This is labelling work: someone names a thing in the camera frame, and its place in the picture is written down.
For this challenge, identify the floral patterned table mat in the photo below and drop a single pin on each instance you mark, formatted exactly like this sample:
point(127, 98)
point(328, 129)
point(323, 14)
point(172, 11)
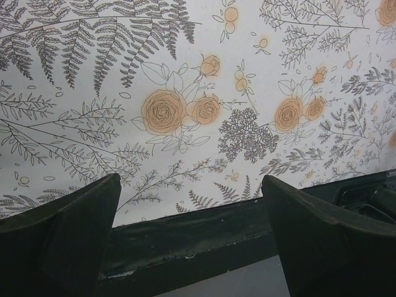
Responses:
point(191, 103)

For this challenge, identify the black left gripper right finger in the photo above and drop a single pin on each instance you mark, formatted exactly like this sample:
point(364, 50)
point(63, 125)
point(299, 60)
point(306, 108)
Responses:
point(336, 239)

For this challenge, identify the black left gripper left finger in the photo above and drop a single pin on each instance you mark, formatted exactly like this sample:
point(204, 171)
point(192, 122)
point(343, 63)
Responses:
point(57, 249)

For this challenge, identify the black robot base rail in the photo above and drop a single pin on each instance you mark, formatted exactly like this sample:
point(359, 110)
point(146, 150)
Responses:
point(158, 256)

